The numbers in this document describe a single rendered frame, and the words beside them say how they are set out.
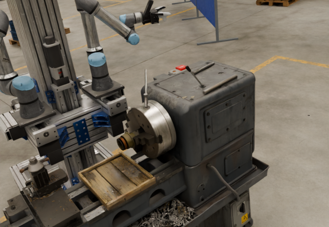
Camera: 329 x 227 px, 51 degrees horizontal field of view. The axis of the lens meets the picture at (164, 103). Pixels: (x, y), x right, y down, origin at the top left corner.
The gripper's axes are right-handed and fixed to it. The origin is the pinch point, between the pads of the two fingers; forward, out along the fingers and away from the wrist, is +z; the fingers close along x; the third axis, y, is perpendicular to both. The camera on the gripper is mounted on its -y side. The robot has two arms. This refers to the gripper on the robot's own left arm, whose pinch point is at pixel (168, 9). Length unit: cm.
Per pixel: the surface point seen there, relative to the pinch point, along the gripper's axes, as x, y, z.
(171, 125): 86, 32, -26
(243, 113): 75, 45, 23
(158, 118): 85, 27, -32
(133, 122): 75, 33, -44
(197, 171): 93, 66, -14
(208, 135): 86, 46, -4
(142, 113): 80, 25, -40
